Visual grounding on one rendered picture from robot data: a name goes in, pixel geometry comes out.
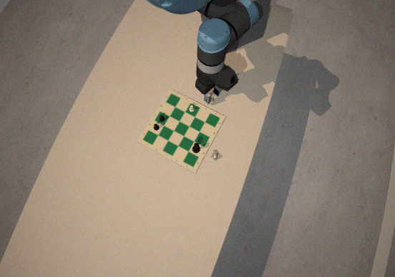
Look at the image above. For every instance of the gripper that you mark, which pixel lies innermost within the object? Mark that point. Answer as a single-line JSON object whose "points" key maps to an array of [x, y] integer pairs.
{"points": [[219, 77]]}

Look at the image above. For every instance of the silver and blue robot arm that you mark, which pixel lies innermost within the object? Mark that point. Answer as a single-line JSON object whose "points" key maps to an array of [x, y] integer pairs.
{"points": [[228, 21]]}

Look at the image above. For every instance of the white chess king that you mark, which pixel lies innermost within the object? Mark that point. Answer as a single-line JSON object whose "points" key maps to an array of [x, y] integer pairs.
{"points": [[212, 100]]}

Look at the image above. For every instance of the green and cream chessboard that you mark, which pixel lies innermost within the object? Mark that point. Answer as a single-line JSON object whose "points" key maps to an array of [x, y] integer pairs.
{"points": [[181, 130]]}

